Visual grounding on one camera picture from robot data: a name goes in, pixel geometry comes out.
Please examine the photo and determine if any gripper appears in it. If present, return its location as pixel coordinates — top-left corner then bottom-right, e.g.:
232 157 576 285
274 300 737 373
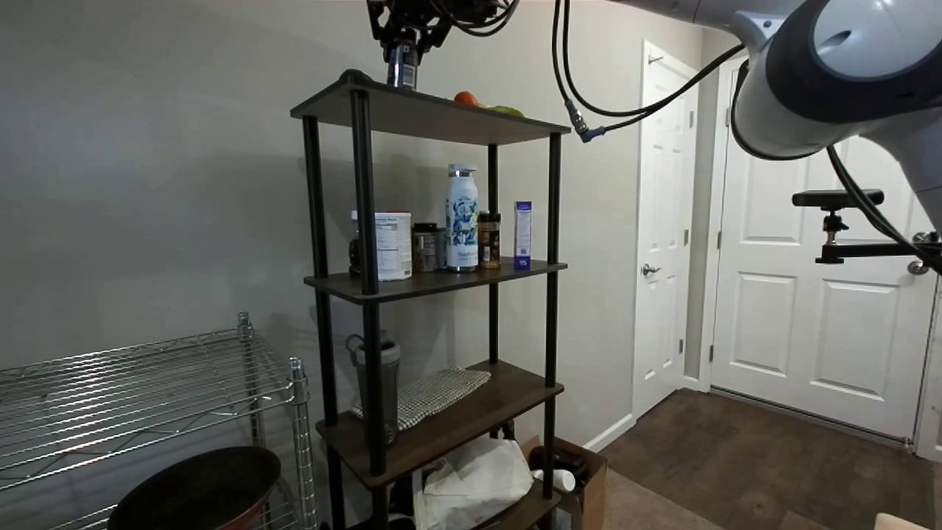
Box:
366 0 503 64

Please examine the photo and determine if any blackish bottle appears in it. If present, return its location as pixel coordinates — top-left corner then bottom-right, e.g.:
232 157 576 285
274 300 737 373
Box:
386 41 421 91

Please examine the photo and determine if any white floral water bottle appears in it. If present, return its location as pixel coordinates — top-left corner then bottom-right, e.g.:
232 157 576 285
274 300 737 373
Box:
445 164 480 274

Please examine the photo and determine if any dark brown bottle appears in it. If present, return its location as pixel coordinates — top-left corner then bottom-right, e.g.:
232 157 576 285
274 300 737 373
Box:
347 211 364 278

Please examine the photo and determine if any dark wooden shelf unit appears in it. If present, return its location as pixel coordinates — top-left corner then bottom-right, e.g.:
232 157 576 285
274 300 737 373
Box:
290 68 572 530

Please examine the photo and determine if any grey shaker bottle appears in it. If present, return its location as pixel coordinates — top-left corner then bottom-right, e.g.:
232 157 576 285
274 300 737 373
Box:
345 332 403 447

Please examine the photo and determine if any small white bottle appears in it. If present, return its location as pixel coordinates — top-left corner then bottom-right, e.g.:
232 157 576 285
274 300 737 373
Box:
531 468 577 492

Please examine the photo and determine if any white canister with label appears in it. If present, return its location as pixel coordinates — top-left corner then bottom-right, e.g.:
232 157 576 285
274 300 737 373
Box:
375 212 414 282

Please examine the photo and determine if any dark jar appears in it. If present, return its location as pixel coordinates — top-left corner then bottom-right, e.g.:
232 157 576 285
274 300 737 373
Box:
411 222 447 274

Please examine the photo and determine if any brown spice jar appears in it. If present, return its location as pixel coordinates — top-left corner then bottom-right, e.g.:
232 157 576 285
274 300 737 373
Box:
478 211 503 270

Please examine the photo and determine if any blue and white box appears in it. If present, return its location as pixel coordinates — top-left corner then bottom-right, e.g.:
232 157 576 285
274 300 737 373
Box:
513 201 533 271

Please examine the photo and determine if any white door with knob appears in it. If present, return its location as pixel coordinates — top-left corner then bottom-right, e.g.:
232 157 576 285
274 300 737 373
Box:
631 40 701 421

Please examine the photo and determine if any checked cloth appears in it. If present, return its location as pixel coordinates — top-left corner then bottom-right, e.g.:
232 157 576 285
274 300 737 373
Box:
350 367 492 432

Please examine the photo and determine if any white paper bag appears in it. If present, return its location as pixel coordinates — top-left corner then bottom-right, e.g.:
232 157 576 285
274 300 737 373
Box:
411 437 535 530

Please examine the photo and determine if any cardboard box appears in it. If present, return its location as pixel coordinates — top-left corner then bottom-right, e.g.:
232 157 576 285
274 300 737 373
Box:
520 435 609 530

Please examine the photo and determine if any white panel door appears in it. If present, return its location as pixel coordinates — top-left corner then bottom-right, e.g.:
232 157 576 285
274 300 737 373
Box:
708 57 941 444

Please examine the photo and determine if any black frying pan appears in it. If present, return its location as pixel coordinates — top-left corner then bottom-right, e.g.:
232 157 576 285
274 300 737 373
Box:
107 445 283 530

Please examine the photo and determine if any chrome wire rack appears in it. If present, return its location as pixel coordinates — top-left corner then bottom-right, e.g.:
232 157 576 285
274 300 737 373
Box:
0 311 319 530

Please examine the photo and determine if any camera on mount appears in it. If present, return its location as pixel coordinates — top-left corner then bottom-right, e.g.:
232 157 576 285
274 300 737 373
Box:
791 188 942 278

